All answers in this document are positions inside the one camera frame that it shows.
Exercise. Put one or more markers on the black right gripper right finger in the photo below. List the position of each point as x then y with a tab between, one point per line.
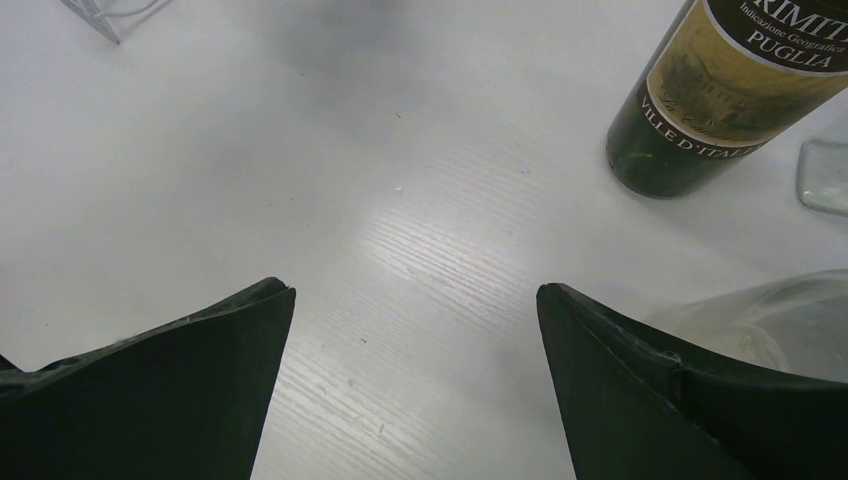
638	403

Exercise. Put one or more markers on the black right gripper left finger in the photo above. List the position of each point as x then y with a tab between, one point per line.
185	400

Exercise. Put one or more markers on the clear bottle with brown cap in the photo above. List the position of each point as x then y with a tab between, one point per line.
797	325

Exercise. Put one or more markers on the brown bottle with tan label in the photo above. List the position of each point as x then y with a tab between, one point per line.
727	78

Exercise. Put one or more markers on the white wire wine rack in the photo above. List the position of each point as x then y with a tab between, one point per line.
115	21

